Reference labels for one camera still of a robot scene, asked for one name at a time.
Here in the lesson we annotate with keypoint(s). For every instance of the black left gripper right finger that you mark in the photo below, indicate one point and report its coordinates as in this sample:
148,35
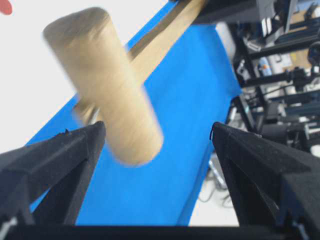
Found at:
267,181

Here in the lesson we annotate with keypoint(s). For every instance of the blue table cloth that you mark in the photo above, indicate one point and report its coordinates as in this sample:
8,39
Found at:
190,90

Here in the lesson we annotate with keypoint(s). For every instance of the large white foam board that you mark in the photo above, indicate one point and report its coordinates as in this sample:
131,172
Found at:
33,85

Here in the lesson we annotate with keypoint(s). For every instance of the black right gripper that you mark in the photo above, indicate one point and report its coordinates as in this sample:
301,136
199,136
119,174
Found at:
205,12

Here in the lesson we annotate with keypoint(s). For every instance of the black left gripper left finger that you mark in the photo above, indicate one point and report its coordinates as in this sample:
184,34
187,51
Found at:
46,182

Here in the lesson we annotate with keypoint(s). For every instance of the wooden mallet hammer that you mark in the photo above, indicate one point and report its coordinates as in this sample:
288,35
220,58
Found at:
109,79

